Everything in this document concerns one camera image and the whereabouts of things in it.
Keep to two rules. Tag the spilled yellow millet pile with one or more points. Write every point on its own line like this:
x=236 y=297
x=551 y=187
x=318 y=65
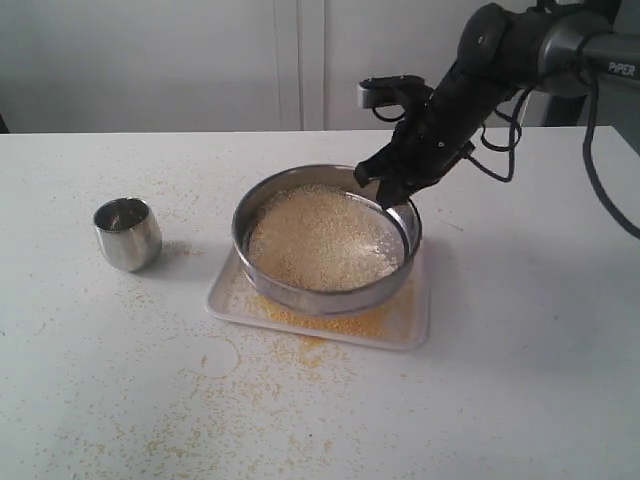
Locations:
x=307 y=352

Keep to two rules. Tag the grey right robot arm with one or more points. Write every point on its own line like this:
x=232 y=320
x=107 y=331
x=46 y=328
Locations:
x=555 y=50

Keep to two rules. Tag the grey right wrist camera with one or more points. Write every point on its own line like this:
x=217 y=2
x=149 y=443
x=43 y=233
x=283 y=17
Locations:
x=376 y=92

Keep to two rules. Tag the stainless steel cup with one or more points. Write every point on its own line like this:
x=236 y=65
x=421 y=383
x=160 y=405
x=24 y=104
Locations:
x=128 y=234

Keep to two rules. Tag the white plastic tray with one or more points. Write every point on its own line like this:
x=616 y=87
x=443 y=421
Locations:
x=400 y=325

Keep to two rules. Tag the round stainless steel sieve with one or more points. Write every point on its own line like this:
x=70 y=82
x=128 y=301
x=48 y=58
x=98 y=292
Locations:
x=404 y=217

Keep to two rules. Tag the sifted yellow millet on tray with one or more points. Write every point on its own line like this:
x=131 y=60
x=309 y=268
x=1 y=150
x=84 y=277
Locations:
x=350 y=320

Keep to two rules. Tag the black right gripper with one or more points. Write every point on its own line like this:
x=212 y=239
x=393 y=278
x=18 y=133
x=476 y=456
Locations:
x=436 y=127

